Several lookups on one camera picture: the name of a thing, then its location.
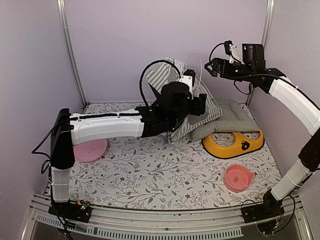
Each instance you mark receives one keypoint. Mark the pink plate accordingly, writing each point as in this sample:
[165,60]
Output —
[90,151]

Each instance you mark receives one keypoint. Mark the green checkered cushion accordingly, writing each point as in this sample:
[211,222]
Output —
[235,119]

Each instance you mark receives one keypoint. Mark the striped pet tent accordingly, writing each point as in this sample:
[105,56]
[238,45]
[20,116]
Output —
[170,112]

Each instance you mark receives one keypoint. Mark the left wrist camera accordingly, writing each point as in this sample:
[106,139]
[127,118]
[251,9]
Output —
[188,78]

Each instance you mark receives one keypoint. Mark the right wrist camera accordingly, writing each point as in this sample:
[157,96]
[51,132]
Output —
[231,50]

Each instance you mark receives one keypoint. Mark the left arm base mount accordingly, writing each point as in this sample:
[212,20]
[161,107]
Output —
[72,210]

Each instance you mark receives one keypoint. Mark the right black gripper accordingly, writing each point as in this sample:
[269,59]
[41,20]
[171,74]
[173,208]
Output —
[217,62]

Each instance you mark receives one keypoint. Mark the yellow double bowl holder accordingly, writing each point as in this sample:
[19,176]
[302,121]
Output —
[241,146]

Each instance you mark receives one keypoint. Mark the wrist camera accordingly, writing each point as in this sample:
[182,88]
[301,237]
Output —
[188,78]
[231,50]

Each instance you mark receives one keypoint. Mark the floral table mat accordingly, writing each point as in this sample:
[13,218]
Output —
[151,173]

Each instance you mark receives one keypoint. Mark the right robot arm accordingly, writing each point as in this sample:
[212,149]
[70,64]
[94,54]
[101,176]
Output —
[252,69]

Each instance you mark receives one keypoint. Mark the pink bowl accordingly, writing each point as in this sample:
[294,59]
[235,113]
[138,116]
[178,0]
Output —
[237,178]

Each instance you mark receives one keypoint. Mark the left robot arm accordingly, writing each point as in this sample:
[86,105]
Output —
[72,129]

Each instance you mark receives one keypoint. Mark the front aluminium rail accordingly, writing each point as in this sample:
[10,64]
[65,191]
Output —
[110,223]

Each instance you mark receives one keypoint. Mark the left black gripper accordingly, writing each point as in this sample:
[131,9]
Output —
[200,107]

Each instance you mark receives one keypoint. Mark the left aluminium frame post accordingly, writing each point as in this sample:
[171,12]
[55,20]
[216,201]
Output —
[62,13]

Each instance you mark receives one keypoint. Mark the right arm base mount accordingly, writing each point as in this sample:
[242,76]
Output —
[261,211]

